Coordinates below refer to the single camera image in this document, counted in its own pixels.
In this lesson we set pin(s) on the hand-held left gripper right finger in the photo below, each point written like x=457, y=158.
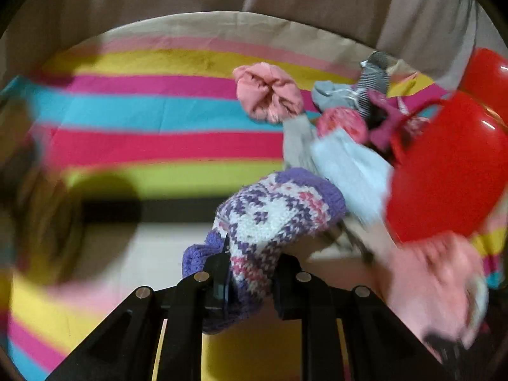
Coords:
x=287, y=285

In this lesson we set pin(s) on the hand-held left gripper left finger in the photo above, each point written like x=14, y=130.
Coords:
x=218, y=285

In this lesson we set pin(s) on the purple white knit sock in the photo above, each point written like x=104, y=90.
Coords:
x=270, y=214

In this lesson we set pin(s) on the pink sock bundle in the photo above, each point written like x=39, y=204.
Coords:
x=262, y=91

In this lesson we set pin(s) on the red plastic bucket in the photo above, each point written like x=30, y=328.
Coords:
x=444, y=166

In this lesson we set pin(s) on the pale blue white sock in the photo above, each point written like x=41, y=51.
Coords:
x=349, y=162

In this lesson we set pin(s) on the pale pink cloth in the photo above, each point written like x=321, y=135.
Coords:
x=428, y=285

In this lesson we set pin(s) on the pink patterned sock ball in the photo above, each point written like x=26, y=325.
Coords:
x=341, y=121

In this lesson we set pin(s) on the colourful striped blanket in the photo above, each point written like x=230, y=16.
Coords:
x=158, y=103

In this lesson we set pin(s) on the light grey-blue sock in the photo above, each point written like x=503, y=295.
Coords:
x=329, y=91

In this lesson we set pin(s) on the magenta cloth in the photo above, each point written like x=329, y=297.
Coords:
x=381, y=103

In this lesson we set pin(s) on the grey striped sock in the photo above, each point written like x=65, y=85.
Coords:
x=375, y=75

